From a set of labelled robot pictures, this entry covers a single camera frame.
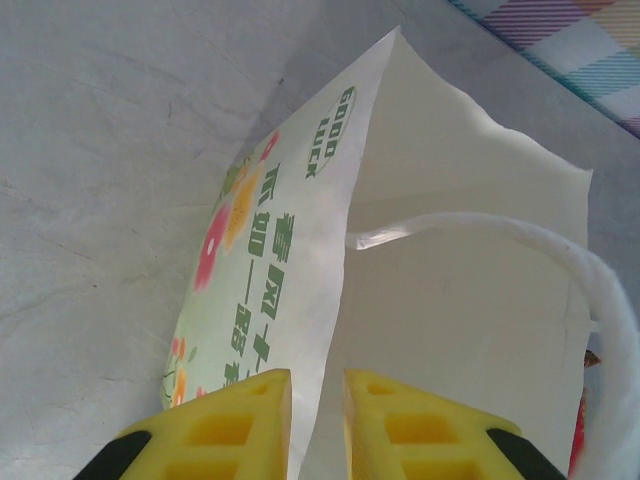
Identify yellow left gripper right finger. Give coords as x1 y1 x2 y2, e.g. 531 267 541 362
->
343 368 569 480

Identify red snack bag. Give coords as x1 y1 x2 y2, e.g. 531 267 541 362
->
567 348 606 471

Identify white printed paper bag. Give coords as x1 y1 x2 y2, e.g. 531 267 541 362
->
158 24 640 480

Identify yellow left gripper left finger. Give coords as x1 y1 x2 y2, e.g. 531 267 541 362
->
87 368 294 480

